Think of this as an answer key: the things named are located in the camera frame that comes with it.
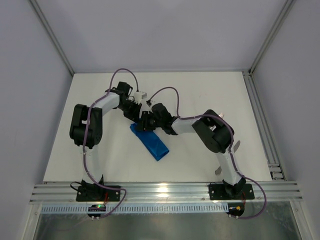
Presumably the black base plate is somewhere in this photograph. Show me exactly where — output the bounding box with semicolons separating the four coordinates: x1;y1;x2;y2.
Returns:
76;182;120;202
208;183;255;201

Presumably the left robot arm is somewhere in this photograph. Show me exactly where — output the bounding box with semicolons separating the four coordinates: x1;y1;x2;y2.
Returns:
69;81;147;189

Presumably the aluminium front rail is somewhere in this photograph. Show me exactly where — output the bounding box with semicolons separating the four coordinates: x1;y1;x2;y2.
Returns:
29;181;303;204

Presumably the left aluminium frame post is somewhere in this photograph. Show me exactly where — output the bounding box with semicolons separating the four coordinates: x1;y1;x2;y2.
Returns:
27;0;75;77

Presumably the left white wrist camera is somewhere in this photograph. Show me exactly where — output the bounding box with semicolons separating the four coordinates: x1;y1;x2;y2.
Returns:
133;91;148;104

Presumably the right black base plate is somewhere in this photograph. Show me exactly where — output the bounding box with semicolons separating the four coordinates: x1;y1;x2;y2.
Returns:
208;183;255;201

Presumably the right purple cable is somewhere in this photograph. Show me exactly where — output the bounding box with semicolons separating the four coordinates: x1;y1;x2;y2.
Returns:
147;86;267;221

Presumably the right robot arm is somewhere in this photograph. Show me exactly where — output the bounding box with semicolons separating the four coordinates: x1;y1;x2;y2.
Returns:
131;103;242;199

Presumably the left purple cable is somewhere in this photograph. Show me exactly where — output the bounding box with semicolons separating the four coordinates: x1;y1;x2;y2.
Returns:
81;68;127;219

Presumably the right aluminium side rail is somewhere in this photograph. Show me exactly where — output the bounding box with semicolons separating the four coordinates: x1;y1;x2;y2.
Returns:
242;71;287;181

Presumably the right controller board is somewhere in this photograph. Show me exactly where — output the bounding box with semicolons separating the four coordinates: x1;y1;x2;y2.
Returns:
226;204;245;219

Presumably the left controller board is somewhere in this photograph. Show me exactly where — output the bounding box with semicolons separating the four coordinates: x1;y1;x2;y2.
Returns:
87;203;106;220

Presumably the silver table knife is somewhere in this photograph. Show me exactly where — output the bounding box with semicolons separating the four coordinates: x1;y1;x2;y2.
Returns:
215;140;241;176

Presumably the aluminium frame post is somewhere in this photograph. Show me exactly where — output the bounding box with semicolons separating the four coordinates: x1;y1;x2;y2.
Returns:
248;0;296;75
27;0;75;77

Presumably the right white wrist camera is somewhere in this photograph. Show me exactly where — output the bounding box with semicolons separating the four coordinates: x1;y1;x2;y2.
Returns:
145;99;157;109

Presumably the blue satin napkin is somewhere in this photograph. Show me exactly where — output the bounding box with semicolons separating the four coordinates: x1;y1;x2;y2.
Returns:
130;123;170;162

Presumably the right aluminium frame post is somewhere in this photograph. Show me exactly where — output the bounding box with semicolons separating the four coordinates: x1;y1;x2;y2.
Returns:
248;0;296;75

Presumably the slotted grey cable duct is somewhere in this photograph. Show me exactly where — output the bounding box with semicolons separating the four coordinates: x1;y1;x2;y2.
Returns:
41;202;228;214

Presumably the purple cable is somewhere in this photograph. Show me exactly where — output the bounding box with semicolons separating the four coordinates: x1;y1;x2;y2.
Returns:
147;86;267;221
81;68;127;219

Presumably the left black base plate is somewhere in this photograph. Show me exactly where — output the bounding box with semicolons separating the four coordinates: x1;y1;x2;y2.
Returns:
76;182;120;202

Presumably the controller board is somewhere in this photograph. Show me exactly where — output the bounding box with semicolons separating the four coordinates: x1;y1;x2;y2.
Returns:
226;204;245;219
87;203;106;220

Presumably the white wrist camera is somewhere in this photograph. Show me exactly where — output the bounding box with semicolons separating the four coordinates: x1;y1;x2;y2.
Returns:
133;91;148;104
145;99;157;109

